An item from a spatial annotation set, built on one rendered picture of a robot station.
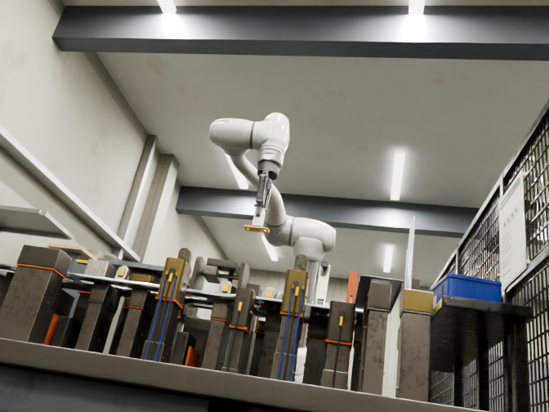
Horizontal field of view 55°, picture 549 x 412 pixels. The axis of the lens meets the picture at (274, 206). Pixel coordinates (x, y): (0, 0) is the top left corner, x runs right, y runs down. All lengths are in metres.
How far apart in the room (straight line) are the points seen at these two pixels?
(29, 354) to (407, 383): 0.90
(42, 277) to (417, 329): 1.06
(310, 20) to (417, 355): 3.96
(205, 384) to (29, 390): 0.33
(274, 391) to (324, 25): 4.34
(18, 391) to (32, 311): 0.59
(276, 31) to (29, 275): 3.77
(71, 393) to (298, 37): 4.24
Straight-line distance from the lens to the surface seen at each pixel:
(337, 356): 1.38
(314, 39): 4.89
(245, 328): 1.44
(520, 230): 1.63
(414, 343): 1.48
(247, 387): 0.88
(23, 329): 1.64
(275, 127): 1.88
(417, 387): 1.46
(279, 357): 1.37
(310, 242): 2.26
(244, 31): 5.08
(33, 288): 1.66
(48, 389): 1.05
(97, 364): 0.97
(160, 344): 1.47
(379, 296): 1.25
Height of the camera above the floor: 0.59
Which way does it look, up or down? 25 degrees up
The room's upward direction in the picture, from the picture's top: 10 degrees clockwise
